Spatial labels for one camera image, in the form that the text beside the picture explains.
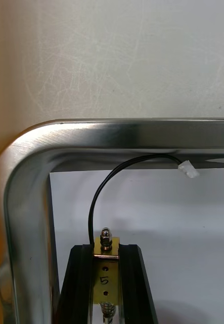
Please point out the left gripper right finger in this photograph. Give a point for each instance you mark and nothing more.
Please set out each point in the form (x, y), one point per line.
(134, 286)

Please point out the steel tray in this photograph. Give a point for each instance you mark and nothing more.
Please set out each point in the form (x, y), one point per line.
(28, 202)

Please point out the white paper sheet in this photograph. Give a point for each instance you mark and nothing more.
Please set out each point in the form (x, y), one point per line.
(180, 227)

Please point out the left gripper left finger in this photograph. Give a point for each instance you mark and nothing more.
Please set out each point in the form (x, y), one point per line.
(76, 286)

